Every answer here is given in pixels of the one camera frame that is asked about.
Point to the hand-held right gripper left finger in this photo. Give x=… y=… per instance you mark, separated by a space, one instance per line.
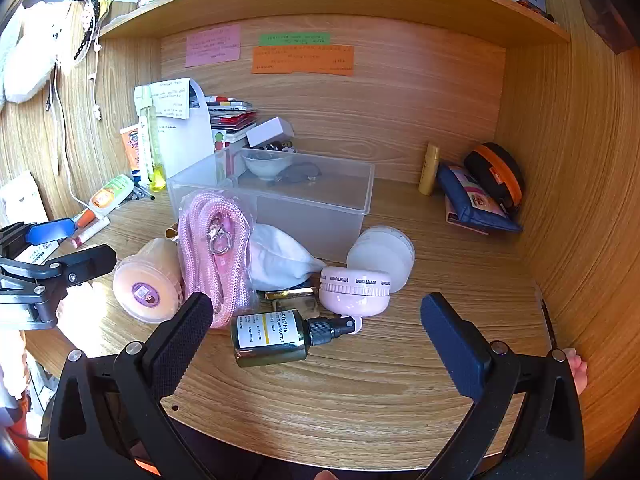
x=175 y=350

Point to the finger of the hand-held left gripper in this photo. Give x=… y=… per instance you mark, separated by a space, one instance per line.
x=47 y=230
x=80 y=262

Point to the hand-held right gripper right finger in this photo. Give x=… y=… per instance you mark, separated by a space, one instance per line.
x=457 y=355

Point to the peach round jar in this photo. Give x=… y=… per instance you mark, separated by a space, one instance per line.
x=145 y=285

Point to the dark green spray bottle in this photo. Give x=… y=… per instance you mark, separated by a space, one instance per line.
x=270 y=337

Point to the pink round container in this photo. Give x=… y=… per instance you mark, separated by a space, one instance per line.
x=350 y=300

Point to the white round jar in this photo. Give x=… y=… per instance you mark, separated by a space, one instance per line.
x=380 y=255

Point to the blue razor blade box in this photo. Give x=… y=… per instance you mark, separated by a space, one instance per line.
x=290 y=293

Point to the translucent plastic storage box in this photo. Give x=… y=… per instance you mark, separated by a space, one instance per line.
x=310 y=210

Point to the pink and white pen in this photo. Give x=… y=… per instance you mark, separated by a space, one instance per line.
x=90 y=232

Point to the wooden desk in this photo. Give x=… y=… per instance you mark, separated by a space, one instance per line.
x=375 y=385

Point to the orange sunscreen tube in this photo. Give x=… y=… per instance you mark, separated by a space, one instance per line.
x=132 y=152

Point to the small metal plate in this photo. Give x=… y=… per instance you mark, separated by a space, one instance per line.
x=297 y=307

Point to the yellow-green spray bottle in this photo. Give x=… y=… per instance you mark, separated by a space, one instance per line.
x=150 y=150

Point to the pink notebook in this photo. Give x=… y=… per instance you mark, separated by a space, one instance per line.
x=462 y=224

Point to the person's orange clothing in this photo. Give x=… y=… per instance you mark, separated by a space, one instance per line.
x=12 y=390

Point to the blue zip pouch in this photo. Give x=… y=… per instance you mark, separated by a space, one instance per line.
x=475 y=205

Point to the white file holder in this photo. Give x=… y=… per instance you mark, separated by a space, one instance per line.
x=187 y=145

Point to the white plush toy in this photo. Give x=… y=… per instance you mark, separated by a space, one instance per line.
x=30 y=55

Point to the white paper note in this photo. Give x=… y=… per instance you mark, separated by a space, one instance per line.
x=170 y=100

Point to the black and orange case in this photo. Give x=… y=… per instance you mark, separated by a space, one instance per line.
x=500 y=175

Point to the yellow tube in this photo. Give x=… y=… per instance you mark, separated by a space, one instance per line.
x=428 y=170

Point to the white ceramic bowl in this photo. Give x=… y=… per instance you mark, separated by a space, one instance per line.
x=267 y=165

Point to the stack of red cards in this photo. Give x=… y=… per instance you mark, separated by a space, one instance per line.
x=232 y=120

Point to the black headband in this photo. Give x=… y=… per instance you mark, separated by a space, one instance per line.
x=89 y=25

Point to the small white box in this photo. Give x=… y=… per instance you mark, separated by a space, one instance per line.
x=267 y=132

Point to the pink sticky note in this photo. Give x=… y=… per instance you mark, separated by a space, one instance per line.
x=212 y=46

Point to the orange sticky note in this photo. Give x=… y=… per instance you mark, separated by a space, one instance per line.
x=302 y=60

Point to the green sticky note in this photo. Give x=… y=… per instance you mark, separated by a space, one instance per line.
x=295 y=38

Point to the wooden shelf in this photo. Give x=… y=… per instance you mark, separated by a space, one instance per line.
x=325 y=5

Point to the dark cloth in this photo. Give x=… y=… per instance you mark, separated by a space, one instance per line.
x=610 y=5

